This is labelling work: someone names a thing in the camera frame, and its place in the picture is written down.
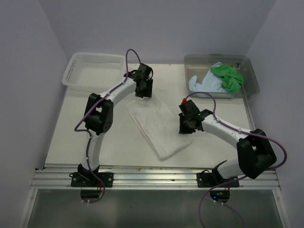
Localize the white towel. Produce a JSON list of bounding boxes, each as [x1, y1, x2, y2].
[[126, 97, 193, 161]]

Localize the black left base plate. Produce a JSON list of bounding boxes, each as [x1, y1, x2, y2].
[[69, 172, 114, 188]]

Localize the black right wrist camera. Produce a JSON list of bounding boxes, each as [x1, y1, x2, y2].
[[179, 98, 200, 116]]

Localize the green towel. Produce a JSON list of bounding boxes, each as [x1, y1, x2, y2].
[[210, 64, 244, 93]]

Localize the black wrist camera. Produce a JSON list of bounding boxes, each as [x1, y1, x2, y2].
[[135, 63, 153, 80], [179, 98, 200, 116]]

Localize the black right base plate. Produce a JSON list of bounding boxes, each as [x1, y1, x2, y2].
[[196, 170, 240, 188]]

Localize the white plastic basket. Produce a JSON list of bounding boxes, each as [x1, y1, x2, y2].
[[62, 52, 126, 93]]

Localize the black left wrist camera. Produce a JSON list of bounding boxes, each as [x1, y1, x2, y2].
[[135, 63, 153, 80]]

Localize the light blue towel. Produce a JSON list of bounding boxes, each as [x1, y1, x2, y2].
[[188, 70, 228, 93]]

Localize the grey transparent plastic bin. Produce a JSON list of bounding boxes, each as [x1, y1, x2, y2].
[[184, 54, 259, 99]]

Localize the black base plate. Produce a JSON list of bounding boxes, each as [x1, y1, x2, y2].
[[69, 172, 114, 188], [196, 170, 240, 188]]

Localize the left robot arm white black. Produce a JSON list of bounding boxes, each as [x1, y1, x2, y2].
[[73, 77, 153, 187]]

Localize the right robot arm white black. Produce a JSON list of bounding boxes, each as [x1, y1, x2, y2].
[[179, 109, 277, 187]]

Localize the aluminium mounting rail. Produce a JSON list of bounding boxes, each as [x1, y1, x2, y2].
[[30, 166, 280, 190]]

